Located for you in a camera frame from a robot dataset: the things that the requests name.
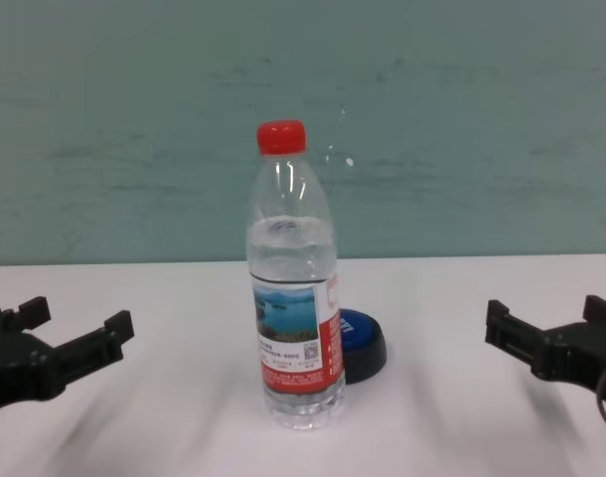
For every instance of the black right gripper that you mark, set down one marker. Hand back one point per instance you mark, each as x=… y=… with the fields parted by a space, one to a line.
x=576 y=355

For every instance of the clear water bottle red cap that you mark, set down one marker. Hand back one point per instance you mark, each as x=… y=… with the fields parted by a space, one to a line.
x=293 y=298

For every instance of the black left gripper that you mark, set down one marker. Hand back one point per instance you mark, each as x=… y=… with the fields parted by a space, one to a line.
x=20 y=367

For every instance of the blue push button black base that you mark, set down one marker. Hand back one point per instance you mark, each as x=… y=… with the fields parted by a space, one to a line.
x=365 y=343

